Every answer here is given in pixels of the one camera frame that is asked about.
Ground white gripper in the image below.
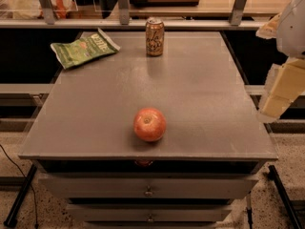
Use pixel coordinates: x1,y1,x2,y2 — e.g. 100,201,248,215
255,0,305,123

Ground red apple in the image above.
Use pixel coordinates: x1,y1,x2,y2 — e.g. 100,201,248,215
133,108,167,142

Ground orange soda can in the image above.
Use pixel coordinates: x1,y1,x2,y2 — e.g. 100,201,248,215
146,17,165,56

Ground black right floor bar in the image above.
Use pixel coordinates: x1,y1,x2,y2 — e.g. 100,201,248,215
268,165,303,229

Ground black floor bar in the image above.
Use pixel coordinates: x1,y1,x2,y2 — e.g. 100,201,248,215
4,165,37,228
268,165,303,229

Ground green chip bag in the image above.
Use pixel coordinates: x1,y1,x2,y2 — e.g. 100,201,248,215
51,29,120,70

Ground grey drawer cabinet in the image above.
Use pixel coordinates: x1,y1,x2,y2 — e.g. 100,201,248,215
21,31,277,229

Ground lower drawer with knob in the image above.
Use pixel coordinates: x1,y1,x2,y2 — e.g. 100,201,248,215
67,204,232,222

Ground drawer with knob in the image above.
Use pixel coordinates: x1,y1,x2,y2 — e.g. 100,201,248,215
67,204,232,222
38,175,257,199

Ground upper drawer with knob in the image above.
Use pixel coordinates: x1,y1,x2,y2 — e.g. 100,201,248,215
38,175,257,199

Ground orange white bag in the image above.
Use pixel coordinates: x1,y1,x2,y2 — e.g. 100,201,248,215
0,0,75,19

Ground black left floor bar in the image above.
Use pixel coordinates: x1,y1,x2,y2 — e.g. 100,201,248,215
4,165,37,228

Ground metal shelf rail frame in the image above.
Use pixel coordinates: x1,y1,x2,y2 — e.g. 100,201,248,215
0,0,277,31

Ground black floor cable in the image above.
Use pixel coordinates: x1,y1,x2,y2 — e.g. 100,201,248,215
0,143,40,229

